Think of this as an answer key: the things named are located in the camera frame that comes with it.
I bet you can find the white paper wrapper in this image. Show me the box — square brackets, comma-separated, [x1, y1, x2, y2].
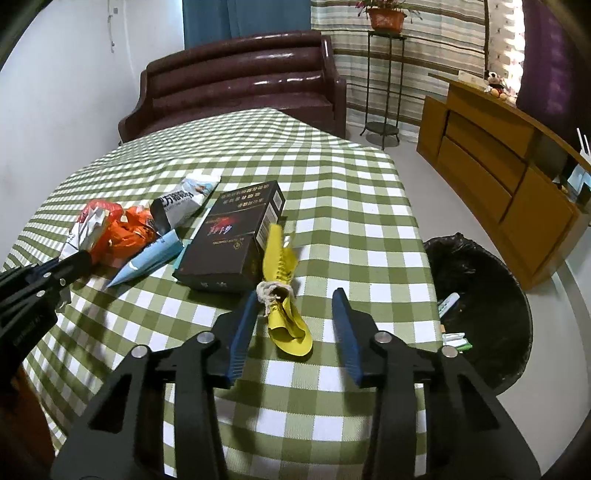
[59, 221, 108, 264]

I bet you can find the yellow wrapper with string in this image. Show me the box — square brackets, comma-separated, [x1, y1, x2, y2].
[256, 224, 314, 357]

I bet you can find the black trash bin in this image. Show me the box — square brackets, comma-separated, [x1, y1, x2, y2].
[424, 233, 533, 395]

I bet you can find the green checkered tablecloth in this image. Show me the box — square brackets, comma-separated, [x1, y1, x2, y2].
[0, 107, 445, 480]

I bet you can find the orange crumpled plastic bag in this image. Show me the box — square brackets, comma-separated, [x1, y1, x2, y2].
[89, 200, 156, 264]

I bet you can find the red plastic bag far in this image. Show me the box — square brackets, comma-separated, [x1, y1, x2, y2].
[76, 199, 124, 227]

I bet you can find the black cigarette carton box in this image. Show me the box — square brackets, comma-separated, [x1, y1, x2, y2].
[173, 180, 286, 292]

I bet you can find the white green crumpled bag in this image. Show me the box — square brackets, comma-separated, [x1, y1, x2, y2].
[442, 332, 473, 352]

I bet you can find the light blue tube package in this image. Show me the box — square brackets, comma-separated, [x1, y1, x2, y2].
[106, 229, 183, 288]

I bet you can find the teal white toothpaste tube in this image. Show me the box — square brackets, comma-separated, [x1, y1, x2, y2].
[173, 240, 191, 270]

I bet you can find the white blue snack packet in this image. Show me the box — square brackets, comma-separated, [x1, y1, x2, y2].
[150, 172, 221, 236]

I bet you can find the black metal plant stand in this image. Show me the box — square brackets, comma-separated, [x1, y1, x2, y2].
[361, 30, 407, 149]

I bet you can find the wooden tv cabinet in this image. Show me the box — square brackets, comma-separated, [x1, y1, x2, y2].
[417, 79, 590, 290]

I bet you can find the striped curtain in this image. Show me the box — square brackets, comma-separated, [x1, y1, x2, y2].
[311, 0, 488, 137]

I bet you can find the dark brown leather sofa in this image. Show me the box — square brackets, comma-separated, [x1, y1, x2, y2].
[118, 30, 346, 142]

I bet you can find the mickey mouse plush toy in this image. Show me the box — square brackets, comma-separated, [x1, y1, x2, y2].
[486, 71, 507, 100]

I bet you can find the blue curtain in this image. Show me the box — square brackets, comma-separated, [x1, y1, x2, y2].
[182, 0, 311, 49]

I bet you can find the white wifi router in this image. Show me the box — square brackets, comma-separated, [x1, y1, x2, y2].
[576, 128, 591, 164]

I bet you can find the potted plant orange pot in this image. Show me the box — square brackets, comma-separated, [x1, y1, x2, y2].
[356, 0, 422, 36]

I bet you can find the purple curtain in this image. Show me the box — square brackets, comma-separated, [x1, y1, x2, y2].
[517, 1, 590, 146]

